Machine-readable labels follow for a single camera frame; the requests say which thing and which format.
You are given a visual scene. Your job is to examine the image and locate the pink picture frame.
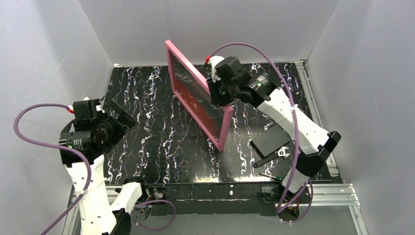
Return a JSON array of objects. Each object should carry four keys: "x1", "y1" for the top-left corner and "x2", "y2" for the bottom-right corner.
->
[{"x1": 164, "y1": 40, "x2": 234, "y2": 152}]

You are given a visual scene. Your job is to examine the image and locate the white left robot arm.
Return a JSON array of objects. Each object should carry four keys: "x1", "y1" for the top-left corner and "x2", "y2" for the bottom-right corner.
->
[{"x1": 58, "y1": 99, "x2": 143, "y2": 235}]

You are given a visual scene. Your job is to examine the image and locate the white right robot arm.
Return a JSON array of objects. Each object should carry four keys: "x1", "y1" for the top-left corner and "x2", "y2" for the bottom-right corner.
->
[{"x1": 206, "y1": 56, "x2": 341, "y2": 193}]

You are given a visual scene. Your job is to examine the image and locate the black Mercury box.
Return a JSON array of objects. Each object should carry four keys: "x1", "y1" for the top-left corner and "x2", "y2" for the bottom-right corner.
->
[{"x1": 250, "y1": 124, "x2": 292, "y2": 158}]

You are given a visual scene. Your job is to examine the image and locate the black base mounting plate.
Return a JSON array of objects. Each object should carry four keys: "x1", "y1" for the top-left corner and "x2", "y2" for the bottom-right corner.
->
[{"x1": 139, "y1": 181, "x2": 284, "y2": 216}]

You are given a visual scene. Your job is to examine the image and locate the green handled screwdriver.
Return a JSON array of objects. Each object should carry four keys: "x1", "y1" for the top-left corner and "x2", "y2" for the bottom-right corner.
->
[{"x1": 259, "y1": 173, "x2": 282, "y2": 181}]

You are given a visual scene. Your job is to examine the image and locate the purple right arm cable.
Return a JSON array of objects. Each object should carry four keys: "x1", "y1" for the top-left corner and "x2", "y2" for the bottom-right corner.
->
[{"x1": 209, "y1": 42, "x2": 314, "y2": 224}]

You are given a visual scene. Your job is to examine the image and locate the aluminium rail frame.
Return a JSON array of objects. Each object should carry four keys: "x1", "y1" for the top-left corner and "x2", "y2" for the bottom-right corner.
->
[{"x1": 61, "y1": 61, "x2": 369, "y2": 235}]

